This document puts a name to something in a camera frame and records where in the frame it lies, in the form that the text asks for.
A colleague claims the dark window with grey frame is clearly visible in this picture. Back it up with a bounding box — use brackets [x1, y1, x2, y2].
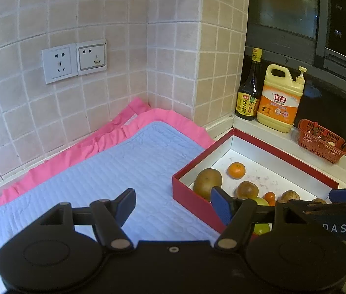
[246, 0, 346, 78]

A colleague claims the red cardboard box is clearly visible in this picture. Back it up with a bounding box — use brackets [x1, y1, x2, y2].
[172, 129, 339, 238]

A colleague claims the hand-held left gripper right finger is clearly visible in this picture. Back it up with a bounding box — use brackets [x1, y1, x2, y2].
[211, 186, 310, 251]

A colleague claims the green apple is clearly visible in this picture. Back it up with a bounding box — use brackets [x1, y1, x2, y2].
[251, 197, 272, 236]

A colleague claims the blue blanket with pink trim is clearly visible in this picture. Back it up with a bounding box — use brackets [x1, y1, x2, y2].
[0, 96, 231, 282]

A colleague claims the dark soy sauce bottle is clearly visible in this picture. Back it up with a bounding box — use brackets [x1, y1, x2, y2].
[235, 47, 263, 121]

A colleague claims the yellow detergent bottle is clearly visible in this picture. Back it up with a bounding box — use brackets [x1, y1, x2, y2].
[257, 64, 308, 134]

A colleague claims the large brown kiwi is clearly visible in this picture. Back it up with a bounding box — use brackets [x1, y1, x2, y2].
[193, 168, 223, 202]

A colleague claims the red plastic basket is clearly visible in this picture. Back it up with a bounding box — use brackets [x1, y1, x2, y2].
[297, 119, 346, 164]

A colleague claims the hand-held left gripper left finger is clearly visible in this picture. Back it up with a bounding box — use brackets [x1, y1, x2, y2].
[38, 188, 137, 251]

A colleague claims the small brown kiwi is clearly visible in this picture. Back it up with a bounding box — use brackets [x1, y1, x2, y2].
[237, 181, 259, 199]

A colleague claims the white wall socket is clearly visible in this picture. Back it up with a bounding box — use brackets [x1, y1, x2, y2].
[76, 39, 108, 72]
[42, 43, 78, 84]

